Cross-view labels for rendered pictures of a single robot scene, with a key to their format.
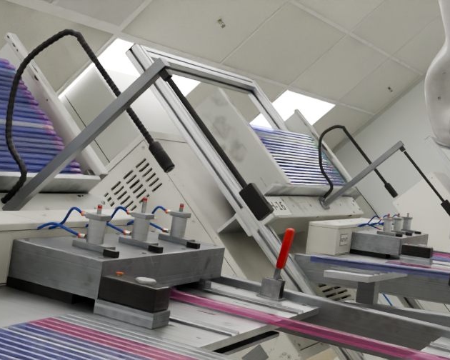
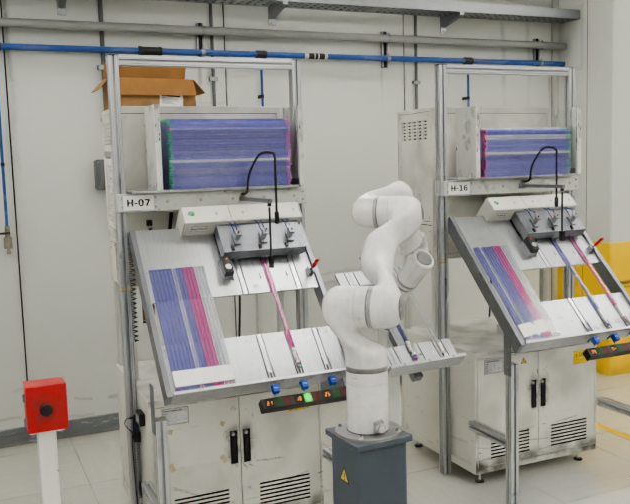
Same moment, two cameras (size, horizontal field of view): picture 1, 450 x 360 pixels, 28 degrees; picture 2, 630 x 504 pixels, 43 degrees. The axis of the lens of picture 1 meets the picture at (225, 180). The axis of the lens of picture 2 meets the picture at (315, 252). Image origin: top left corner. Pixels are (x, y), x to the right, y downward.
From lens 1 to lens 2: 2.45 m
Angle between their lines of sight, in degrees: 51
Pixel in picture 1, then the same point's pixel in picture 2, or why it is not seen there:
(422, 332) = not seen: hidden behind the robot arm
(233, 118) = (473, 127)
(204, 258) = (290, 249)
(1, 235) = (210, 224)
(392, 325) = not seen: hidden behind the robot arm
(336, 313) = (320, 292)
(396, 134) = not seen: outside the picture
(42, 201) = (264, 192)
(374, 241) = (519, 224)
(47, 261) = (218, 238)
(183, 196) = (430, 152)
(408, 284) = (473, 268)
